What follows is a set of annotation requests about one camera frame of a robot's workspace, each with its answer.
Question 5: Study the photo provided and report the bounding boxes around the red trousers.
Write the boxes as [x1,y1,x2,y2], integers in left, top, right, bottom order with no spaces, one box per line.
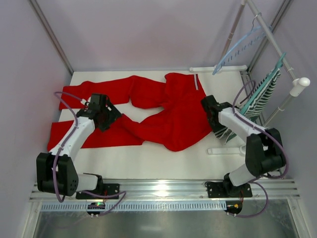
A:
[59,72,211,152]

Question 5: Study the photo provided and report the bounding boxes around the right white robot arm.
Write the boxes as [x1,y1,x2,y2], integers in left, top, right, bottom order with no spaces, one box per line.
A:
[201,95,287,198]

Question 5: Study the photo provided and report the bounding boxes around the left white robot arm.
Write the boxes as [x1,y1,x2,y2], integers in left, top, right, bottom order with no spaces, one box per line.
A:
[36,94,122,202]

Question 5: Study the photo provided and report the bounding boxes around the teal hanger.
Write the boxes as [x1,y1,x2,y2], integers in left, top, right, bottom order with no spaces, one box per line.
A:
[239,52,287,117]

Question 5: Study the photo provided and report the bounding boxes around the light blue hanger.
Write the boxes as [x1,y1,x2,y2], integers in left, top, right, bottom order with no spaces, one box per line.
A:
[212,12,265,75]

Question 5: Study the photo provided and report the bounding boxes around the green white striped garment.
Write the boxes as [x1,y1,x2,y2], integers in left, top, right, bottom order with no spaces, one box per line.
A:
[214,69,282,147]

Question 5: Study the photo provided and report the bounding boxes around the white clothes rack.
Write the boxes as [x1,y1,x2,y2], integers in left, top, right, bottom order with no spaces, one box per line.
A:
[189,0,311,156]

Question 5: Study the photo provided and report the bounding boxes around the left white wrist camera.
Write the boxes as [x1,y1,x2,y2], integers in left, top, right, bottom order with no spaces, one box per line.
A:
[80,97,91,105]

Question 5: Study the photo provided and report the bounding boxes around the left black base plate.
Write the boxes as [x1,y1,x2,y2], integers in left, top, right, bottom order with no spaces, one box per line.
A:
[75,183,120,200]

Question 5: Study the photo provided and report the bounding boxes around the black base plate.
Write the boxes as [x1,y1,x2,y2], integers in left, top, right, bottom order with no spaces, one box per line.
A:
[205,181,253,198]
[75,183,120,200]

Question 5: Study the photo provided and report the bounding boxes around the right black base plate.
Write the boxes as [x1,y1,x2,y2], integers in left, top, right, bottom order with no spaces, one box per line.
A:
[205,181,253,198]

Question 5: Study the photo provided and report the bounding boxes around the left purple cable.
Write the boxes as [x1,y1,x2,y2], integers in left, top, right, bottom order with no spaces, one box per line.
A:
[52,91,127,217]

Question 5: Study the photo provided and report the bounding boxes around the slotted cable duct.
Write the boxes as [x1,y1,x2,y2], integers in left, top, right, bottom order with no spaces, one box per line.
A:
[40,200,227,213]

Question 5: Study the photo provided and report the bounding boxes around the aluminium mounting rail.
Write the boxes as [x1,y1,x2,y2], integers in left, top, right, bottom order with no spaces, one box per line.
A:
[29,178,300,202]

